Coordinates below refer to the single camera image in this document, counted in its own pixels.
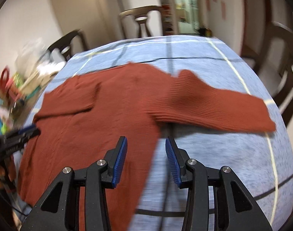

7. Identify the rust red knit sweater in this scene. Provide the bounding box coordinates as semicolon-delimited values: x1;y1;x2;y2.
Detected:
18;63;276;230

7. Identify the green toy figure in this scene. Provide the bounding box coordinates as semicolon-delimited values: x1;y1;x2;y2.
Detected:
0;123;9;135

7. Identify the cream woven plastic basket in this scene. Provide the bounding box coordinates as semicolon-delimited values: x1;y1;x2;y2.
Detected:
19;71;56;95

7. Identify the red gift bag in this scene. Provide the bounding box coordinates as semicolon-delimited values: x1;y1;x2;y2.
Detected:
0;66;10;95

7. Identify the blue checked table cloth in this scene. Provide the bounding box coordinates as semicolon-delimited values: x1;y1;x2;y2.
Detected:
26;35;293;230

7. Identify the white tissue box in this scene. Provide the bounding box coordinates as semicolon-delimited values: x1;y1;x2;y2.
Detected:
36;61;66;77

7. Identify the white plastic bag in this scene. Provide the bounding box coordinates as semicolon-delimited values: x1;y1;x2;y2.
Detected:
15;38;47;79

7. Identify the dark wooden chair left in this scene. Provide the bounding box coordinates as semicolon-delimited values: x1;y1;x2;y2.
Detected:
47;29;89;61

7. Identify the dark wooden chair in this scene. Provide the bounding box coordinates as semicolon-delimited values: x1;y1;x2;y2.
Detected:
47;29;89;61
118;5;166;39
241;21;293;126

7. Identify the dark wooden chair right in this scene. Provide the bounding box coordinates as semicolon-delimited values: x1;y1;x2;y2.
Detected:
241;21;293;126

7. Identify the dark wooden chair middle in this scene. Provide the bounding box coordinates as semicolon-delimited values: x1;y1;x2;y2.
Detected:
118;5;166;39

